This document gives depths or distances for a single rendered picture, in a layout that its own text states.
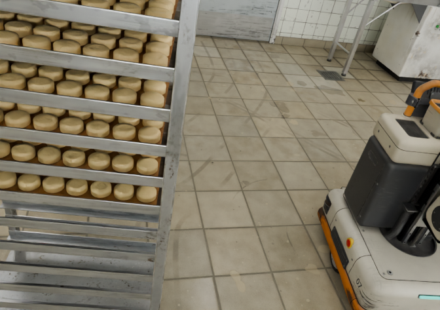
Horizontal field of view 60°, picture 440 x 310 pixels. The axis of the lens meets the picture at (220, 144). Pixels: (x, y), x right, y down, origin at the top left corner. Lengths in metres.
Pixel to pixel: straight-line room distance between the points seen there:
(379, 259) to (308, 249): 0.43
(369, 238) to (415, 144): 0.52
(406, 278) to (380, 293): 0.15
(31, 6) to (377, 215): 1.67
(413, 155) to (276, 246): 0.85
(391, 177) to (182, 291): 1.06
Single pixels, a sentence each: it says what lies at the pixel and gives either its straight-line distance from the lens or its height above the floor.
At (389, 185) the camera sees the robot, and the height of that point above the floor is 0.57.
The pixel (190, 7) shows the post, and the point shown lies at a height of 1.37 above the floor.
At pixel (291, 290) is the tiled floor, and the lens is 2.00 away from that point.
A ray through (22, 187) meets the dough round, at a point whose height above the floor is 0.87.
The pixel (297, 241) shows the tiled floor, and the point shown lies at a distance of 2.21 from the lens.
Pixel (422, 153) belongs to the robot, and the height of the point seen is 0.76.
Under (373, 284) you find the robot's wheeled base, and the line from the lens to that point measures 1.84.
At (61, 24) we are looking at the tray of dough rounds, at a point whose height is 1.24.
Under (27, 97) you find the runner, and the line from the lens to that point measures 0.83.
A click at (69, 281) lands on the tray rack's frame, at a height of 0.15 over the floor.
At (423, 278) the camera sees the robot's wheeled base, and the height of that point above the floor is 0.28.
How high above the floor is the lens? 1.55
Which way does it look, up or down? 34 degrees down
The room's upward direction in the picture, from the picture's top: 11 degrees clockwise
